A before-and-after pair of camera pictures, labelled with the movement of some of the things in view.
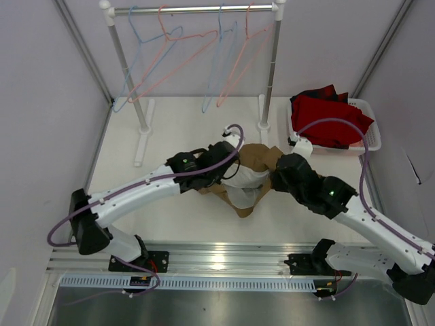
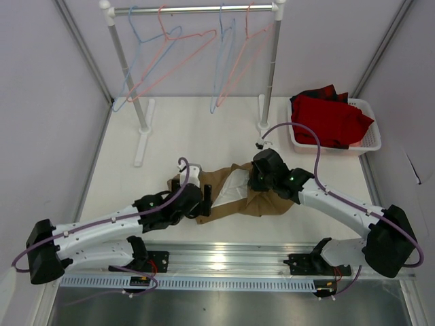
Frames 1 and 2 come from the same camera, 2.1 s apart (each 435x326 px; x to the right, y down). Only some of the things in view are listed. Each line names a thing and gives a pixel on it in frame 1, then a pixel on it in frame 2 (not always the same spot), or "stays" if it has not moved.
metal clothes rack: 145,121 stays
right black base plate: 312,264 stays
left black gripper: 219,177 to 204,206
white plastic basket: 372,132 stays
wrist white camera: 301,145 to 259,145
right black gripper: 276,183 to 253,183
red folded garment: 322,103 stays
